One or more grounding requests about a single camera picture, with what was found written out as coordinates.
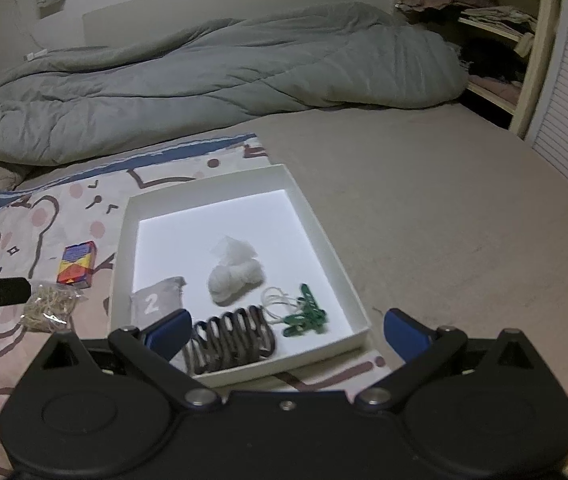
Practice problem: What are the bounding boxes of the bag of rubber bands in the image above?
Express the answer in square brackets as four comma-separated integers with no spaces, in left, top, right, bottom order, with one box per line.
[19,283,84,334]

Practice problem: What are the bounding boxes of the black S-hook bundle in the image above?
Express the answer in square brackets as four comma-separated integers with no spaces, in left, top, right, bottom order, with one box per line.
[182,306,276,376]

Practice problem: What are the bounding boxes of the green clothes pegs with string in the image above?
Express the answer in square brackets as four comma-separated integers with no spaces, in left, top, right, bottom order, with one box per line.
[260,283,328,338]

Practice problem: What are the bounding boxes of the grey packet with number 2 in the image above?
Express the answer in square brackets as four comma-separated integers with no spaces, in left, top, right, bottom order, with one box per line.
[130,276,186,328]

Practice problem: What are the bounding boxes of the colourful playing card box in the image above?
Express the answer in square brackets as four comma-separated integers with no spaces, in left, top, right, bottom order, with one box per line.
[56,240,96,288]

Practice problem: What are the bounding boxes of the cartoon bear print blanket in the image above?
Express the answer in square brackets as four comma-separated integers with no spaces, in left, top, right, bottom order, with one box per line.
[0,132,390,480]

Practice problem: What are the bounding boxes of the white shallow cardboard box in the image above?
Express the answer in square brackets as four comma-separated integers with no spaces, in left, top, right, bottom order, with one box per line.
[109,165,370,387]

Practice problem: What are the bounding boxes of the grey quilted duvet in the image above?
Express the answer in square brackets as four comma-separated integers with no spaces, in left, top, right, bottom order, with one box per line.
[0,2,467,166]

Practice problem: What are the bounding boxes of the cream open wardrobe shelf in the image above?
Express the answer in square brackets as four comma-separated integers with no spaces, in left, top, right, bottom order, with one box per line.
[395,0,562,136]

